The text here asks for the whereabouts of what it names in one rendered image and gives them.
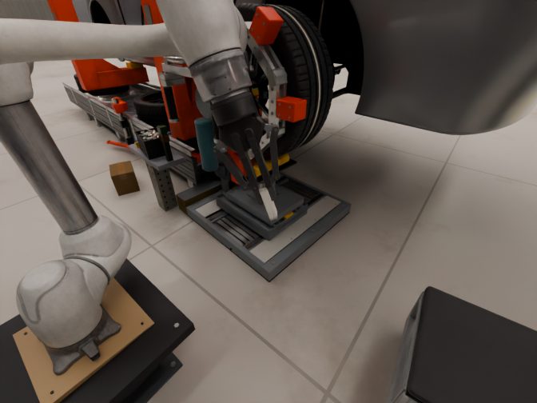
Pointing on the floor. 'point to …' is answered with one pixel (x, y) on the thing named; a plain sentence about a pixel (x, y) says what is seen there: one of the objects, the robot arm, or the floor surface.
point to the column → (162, 187)
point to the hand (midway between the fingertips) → (268, 201)
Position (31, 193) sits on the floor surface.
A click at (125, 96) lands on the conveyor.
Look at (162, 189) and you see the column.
